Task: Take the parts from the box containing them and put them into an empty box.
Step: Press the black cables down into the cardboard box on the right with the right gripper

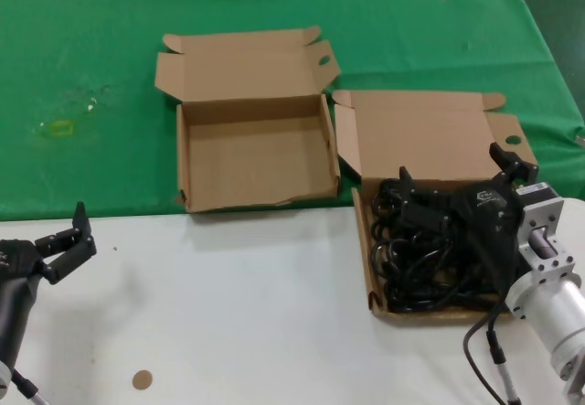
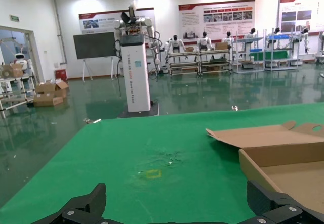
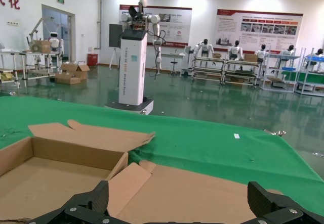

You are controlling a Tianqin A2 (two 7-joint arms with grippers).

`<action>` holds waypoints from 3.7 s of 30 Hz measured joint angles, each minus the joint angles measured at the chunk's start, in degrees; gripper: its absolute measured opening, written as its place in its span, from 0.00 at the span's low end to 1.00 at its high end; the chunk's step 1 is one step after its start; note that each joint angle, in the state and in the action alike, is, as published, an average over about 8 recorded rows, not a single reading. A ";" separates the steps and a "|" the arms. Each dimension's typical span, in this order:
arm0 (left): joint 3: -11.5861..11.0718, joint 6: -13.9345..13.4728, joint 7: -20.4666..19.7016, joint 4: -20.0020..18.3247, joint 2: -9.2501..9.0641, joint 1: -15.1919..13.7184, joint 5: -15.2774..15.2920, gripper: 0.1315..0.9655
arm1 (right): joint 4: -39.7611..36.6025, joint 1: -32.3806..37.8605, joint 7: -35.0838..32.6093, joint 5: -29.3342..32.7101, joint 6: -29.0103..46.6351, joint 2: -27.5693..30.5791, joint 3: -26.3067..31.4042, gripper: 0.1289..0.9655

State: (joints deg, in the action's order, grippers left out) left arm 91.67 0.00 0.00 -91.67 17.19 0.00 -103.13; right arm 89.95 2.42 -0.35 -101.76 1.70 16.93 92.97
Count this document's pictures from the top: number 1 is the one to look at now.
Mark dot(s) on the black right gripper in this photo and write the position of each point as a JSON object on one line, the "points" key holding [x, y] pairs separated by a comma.
{"points": [[486, 213]]}

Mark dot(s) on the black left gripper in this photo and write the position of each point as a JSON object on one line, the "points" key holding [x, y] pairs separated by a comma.
{"points": [[18, 261]]}

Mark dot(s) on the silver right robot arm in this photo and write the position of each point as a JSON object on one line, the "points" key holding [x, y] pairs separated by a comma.
{"points": [[548, 295]]}

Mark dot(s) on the open brown cardboard box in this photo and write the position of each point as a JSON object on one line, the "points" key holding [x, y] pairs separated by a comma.
{"points": [[420, 135]]}

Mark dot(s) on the cardboard box with torn rim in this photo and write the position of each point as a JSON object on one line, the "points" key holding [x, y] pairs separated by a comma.
{"points": [[256, 158]]}

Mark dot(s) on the yellow tape rectangle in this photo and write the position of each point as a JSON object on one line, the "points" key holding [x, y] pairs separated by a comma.
{"points": [[61, 133]]}

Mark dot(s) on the round brown cardboard disc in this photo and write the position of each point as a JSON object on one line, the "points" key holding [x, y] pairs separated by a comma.
{"points": [[141, 380]]}

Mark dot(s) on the crinkled clear tape patch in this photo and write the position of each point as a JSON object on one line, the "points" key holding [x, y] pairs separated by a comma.
{"points": [[91, 103]]}

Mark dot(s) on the green table cloth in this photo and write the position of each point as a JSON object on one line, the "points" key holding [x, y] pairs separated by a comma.
{"points": [[91, 35]]}

